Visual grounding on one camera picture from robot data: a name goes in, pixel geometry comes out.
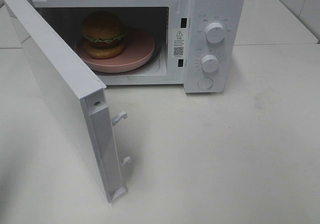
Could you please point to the white warning sticker QR code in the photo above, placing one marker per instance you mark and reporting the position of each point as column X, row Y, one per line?
column 178, row 42

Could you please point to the round white door button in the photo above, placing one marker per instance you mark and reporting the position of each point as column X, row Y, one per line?
column 205, row 83

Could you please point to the upper white power knob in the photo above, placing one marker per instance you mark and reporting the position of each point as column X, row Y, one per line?
column 215, row 31

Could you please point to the lower white timer knob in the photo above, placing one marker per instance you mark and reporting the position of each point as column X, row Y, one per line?
column 209, row 63

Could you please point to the white microwave oven body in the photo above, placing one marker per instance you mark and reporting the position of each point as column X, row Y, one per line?
column 158, row 18

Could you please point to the pink round plate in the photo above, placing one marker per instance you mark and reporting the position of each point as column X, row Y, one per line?
column 135, row 36

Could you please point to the white microwave door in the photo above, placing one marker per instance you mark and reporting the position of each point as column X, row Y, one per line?
column 74, row 94

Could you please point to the toy burger with lettuce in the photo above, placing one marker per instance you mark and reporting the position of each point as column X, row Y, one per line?
column 104, row 34

